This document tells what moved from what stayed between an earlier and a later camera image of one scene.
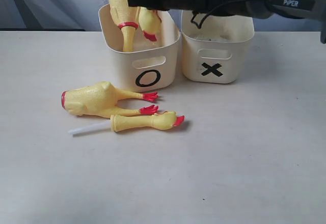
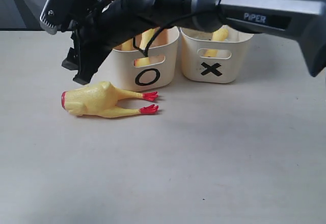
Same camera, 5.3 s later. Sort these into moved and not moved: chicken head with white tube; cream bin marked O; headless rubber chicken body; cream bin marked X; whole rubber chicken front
Moved: whole rubber chicken front; chicken head with white tube
Not moved: cream bin marked O; headless rubber chicken body; cream bin marked X
